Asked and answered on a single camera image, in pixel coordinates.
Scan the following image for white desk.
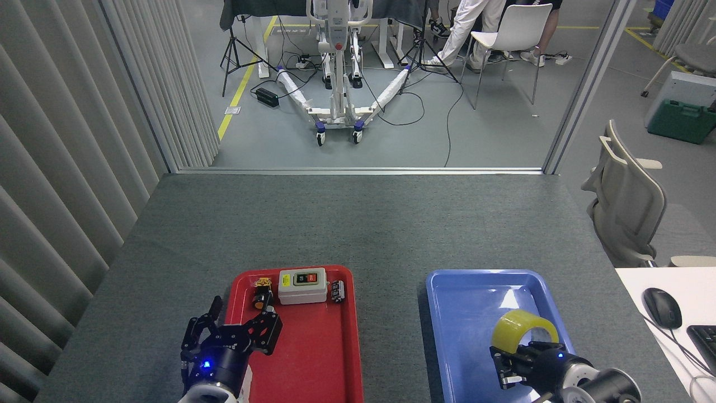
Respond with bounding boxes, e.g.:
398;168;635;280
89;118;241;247
615;267;716;403

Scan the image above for grey seat chair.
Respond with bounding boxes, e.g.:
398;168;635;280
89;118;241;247
640;44;716;99

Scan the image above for grey vertical blinds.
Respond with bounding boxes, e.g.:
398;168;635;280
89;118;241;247
653;0;716;54
0;0;220;403

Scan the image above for black tripod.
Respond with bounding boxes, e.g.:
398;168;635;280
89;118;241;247
220;17;277;97
398;0;459;96

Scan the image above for green plastic case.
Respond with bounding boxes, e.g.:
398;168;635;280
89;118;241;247
648;99;716;145

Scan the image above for white wheeled stand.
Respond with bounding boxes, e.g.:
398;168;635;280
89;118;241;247
276;0;412;146

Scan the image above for beige office chair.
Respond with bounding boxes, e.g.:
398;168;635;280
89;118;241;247
581;119;667;268

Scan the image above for white chair with metal legs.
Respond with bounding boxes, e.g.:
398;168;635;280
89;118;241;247
460;3;553;110

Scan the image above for black orange push button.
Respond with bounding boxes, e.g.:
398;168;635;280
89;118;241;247
251;277;274;311

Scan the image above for red plastic tray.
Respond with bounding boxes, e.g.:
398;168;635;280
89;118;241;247
224;265;364;403

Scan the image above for yellow tape roll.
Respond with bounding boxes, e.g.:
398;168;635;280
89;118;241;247
492;310;559;356

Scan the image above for person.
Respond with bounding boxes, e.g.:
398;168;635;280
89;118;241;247
520;0;561;68
425;0;507;73
428;0;453;39

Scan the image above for blue plastic tray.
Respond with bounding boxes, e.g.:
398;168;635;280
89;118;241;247
426;269;588;403

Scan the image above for grey flat box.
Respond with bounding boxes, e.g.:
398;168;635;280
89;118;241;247
643;71;716;129

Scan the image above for desk with dark cloth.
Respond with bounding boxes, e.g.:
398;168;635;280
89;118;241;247
220;0;431;31

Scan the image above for grey switch box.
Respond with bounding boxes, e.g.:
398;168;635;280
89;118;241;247
278;268;328;305

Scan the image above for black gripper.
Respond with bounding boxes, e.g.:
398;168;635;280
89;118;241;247
490;344;580;391
180;296;283;387

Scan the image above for black keyboard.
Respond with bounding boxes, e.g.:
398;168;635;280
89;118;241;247
686;325;716;376

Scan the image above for black floor cable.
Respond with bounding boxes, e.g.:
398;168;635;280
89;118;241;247
358;78;466;167

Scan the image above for black computer mouse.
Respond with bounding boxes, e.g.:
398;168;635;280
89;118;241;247
642;287;683;329

